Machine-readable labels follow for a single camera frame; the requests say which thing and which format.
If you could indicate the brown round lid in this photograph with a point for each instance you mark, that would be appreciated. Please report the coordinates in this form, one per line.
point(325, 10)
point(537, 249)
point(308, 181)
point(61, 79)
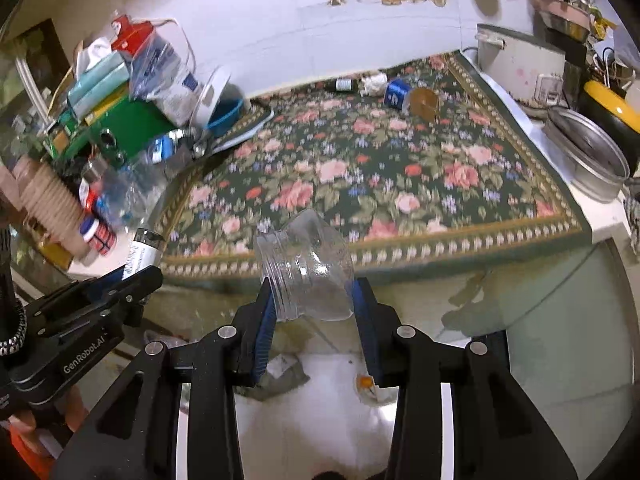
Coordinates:
point(425, 102)

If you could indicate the white pill bottle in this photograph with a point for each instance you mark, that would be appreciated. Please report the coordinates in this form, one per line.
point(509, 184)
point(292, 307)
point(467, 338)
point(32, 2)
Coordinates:
point(100, 237)

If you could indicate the green box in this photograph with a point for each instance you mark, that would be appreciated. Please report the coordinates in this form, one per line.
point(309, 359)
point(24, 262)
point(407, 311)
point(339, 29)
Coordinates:
point(135, 120)

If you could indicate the white plate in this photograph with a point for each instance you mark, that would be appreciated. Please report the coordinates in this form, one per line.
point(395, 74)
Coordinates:
point(210, 95)

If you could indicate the dark bottle blue label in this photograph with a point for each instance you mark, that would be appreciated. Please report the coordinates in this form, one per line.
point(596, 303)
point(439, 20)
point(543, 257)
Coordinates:
point(342, 85)

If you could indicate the brown ribbed container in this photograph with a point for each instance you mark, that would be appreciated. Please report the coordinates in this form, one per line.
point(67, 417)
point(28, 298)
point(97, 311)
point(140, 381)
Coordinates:
point(50, 200)

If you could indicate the white rice cooker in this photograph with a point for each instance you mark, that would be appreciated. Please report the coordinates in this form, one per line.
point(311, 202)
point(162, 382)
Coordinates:
point(515, 65)

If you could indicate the grey steel wool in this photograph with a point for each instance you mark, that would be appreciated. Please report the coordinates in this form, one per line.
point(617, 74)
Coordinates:
point(632, 225)

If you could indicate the red box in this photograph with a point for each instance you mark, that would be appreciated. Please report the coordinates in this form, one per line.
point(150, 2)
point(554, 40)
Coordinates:
point(130, 35)

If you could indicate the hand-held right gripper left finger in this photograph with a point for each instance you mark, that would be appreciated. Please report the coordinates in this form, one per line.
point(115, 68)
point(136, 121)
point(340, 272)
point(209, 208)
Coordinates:
point(264, 330)

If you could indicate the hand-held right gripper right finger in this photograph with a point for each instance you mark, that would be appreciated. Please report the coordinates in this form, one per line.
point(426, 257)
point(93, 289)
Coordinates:
point(369, 335)

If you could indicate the floral mat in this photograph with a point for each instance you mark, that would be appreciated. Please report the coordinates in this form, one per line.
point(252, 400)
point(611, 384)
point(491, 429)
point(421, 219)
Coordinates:
point(375, 170)

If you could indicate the person's left hand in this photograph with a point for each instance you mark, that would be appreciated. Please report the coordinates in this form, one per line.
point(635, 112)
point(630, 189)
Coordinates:
point(75, 407)

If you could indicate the yellow black pot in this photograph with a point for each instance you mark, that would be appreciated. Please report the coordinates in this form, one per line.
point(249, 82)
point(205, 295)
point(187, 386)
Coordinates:
point(612, 102)

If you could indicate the glass door cabinet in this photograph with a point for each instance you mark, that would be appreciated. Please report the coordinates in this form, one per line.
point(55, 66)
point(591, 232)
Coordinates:
point(35, 60)

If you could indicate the white bowl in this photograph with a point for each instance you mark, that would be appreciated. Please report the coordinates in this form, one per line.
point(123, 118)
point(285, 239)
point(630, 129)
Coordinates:
point(374, 396)

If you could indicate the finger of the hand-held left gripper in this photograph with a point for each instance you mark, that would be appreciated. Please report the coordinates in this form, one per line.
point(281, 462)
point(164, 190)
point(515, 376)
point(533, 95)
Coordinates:
point(107, 277)
point(130, 287)

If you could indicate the grey plastic bag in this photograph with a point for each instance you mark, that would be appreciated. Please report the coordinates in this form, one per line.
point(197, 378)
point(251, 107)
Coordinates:
point(287, 375)

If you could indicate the small dark bottle white label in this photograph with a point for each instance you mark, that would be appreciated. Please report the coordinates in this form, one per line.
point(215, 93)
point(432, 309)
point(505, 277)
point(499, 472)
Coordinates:
point(140, 255)

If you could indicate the clear plastic jar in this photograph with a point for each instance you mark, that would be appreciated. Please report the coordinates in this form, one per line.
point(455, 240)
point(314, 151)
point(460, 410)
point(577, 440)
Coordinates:
point(310, 260)

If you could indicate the clear plastic bag blue print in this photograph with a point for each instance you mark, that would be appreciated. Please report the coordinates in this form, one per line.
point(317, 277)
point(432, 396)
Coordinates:
point(165, 75)

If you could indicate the blue can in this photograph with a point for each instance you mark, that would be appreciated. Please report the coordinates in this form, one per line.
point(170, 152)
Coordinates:
point(397, 92)

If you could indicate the blue bowl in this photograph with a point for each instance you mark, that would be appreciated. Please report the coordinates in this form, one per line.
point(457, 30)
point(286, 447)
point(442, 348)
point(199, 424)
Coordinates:
point(227, 115)

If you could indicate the pink utensil holder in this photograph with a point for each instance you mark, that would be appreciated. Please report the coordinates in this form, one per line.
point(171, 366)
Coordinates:
point(565, 15)

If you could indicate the yellow oil bottle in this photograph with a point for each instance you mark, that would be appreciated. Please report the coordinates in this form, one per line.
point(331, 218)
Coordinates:
point(52, 255)

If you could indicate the teal tissue pack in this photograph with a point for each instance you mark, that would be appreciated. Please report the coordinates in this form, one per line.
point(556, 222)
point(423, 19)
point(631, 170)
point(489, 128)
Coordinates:
point(100, 82)

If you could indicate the beige base cabinet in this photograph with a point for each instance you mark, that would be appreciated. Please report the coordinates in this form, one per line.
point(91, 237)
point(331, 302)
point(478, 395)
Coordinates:
point(560, 320)

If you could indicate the clear bottle blue label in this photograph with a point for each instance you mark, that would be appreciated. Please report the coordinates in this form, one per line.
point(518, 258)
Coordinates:
point(162, 150)

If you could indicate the red snack packet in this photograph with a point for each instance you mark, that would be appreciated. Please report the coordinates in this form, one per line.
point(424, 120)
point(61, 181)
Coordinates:
point(89, 195)

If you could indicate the steel basin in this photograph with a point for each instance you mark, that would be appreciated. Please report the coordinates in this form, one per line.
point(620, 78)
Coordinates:
point(585, 150)

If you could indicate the small crumpled white paper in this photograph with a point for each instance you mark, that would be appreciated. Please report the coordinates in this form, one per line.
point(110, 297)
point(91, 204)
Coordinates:
point(374, 84)

